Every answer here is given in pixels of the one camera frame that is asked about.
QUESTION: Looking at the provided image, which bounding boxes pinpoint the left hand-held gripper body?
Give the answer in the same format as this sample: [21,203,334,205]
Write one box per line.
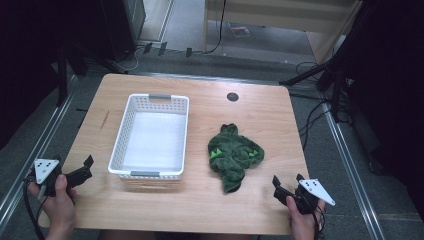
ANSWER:
[24,157,69,198]

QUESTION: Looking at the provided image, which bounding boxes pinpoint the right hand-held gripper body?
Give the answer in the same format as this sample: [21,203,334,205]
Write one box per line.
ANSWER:
[293,173,336,216]

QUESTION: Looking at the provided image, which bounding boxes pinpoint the green plush garment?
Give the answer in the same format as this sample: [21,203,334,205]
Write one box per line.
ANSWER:
[207,123,266,194]

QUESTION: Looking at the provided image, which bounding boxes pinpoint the white plastic basket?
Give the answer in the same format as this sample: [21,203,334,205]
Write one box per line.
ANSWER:
[107,93,190,182]

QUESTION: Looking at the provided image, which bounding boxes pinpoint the person's right hand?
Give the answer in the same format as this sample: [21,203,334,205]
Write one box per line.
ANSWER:
[285,195,327,240]

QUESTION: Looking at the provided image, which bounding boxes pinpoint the person's left hand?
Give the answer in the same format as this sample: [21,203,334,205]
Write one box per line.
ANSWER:
[27,173,78,240]

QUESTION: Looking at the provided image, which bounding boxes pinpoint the black metal stand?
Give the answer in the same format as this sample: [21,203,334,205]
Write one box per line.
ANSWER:
[54,43,88,108]

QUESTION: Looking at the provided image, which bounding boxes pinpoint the black cabinet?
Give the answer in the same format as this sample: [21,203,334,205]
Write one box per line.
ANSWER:
[99,0,148,62]

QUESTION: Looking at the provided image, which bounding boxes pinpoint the red paper sheet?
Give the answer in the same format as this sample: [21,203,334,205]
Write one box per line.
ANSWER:
[229,24,252,38]

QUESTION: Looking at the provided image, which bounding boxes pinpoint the light wooden furniture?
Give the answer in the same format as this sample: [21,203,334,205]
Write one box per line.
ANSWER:
[202,0,365,65]

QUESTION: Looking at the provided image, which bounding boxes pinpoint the metal floor rail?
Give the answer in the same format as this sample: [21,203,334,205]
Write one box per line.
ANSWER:
[0,74,79,231]
[323,108,386,240]
[131,70,282,86]

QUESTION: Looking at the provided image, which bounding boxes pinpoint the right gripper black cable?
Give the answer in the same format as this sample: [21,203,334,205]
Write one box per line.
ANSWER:
[311,203,328,240]

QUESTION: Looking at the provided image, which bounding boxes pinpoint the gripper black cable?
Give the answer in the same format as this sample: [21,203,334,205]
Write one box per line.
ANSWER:
[311,203,328,240]
[21,178,46,240]

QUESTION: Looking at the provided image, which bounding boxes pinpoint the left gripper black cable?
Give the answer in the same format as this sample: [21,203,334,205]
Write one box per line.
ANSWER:
[21,178,46,240]

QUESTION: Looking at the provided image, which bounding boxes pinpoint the black floor cables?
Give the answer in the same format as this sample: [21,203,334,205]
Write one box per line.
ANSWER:
[296,61,334,152]

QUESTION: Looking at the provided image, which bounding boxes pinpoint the white floor cable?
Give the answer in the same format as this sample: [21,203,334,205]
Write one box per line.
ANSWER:
[112,45,148,75]

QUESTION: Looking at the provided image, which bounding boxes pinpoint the black hanging cable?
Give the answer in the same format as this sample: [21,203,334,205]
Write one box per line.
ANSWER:
[202,0,228,55]

